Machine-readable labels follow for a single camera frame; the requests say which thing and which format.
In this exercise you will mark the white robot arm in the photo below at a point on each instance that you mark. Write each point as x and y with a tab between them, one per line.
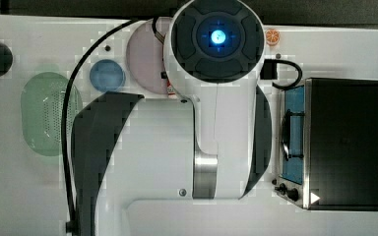
198	146

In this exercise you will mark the pink round plate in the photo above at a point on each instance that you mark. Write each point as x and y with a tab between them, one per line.
145	59

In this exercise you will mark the blue round bowl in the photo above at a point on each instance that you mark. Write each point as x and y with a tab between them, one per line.
107	75

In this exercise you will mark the orange slice toy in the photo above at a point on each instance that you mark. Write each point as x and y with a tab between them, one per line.
272	37

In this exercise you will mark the black toaster oven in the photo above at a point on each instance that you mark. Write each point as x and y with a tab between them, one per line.
328	145

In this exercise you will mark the green perforated strainer basket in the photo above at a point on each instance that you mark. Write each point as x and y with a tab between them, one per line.
42	104

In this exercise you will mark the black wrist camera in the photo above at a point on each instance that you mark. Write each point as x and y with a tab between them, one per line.
269	70

